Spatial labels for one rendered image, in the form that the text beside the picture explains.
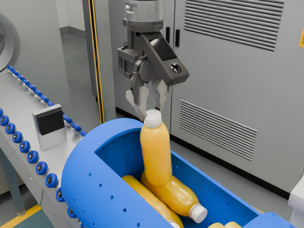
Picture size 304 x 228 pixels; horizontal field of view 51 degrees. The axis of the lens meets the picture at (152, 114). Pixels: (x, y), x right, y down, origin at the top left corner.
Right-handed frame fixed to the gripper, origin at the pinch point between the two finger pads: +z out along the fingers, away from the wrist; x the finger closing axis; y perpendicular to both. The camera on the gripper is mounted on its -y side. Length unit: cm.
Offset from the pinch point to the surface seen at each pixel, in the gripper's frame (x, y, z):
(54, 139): 5, 51, 32
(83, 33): -199, 424, 114
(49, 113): 6, 50, 20
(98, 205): 17.8, -4.9, 12.3
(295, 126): -130, 23, 68
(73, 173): 17.6, 6.3, 11.8
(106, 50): -28, 64, 9
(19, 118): 9, 79, 35
